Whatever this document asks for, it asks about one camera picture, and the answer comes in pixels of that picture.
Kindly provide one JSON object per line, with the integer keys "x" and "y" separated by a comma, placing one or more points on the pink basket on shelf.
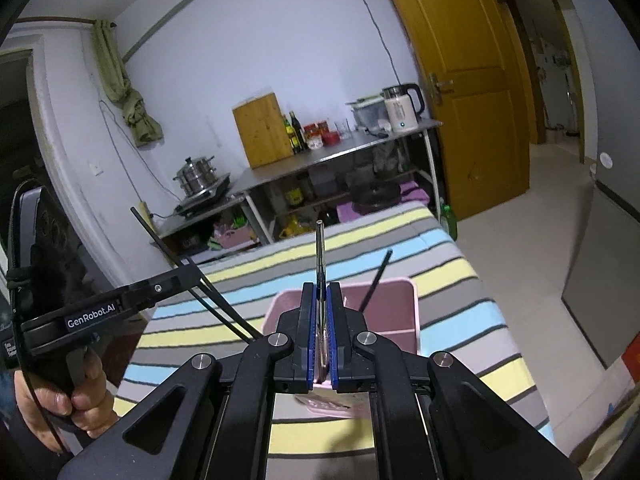
{"x": 231, "y": 238}

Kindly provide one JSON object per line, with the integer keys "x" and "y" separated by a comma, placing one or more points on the black frying pan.
{"x": 375, "y": 197}

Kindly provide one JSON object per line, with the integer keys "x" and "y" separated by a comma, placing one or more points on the metal chopstick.
{"x": 321, "y": 258}

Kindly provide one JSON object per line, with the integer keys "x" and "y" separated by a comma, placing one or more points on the clear plastic storage box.
{"x": 369, "y": 113}

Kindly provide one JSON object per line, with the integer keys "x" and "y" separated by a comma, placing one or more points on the green hanging cloth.
{"x": 118, "y": 88}

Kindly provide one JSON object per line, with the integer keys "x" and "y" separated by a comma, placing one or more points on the stainless steel steamer pot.
{"x": 196, "y": 175}

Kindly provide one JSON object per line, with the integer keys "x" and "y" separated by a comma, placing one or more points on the red jar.
{"x": 330, "y": 138}

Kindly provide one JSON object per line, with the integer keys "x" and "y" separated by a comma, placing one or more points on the yellow wooden door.
{"x": 475, "y": 89}

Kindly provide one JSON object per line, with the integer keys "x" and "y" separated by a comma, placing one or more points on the green plastic bottle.
{"x": 448, "y": 220}

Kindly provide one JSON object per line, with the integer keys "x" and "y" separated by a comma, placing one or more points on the dark sauce bottle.
{"x": 298, "y": 131}

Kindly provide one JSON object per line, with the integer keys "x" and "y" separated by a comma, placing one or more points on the black chopstick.
{"x": 193, "y": 270}
{"x": 214, "y": 303}
{"x": 376, "y": 280}

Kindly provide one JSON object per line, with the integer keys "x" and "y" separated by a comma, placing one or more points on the pink plastic utensil caddy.
{"x": 393, "y": 312}

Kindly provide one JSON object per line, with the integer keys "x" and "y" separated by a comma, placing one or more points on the grey refrigerator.
{"x": 601, "y": 291}

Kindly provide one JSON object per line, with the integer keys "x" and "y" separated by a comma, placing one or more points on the white electric kettle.
{"x": 404, "y": 105}

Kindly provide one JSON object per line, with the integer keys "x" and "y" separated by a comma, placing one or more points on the induction cooker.
{"x": 205, "y": 199}

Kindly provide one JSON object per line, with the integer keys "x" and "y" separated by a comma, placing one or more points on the wooden cutting board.
{"x": 262, "y": 131}

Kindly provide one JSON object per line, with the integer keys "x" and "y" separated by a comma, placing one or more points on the low wooden side shelf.
{"x": 189, "y": 237}

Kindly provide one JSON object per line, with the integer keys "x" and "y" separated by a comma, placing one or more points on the metal kitchen shelf table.
{"x": 327, "y": 176}

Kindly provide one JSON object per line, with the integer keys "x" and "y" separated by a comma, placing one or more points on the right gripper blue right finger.
{"x": 340, "y": 347}

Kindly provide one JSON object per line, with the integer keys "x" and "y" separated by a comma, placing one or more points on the person's left hand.
{"x": 91, "y": 405}

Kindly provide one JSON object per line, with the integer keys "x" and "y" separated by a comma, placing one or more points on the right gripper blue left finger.
{"x": 305, "y": 339}

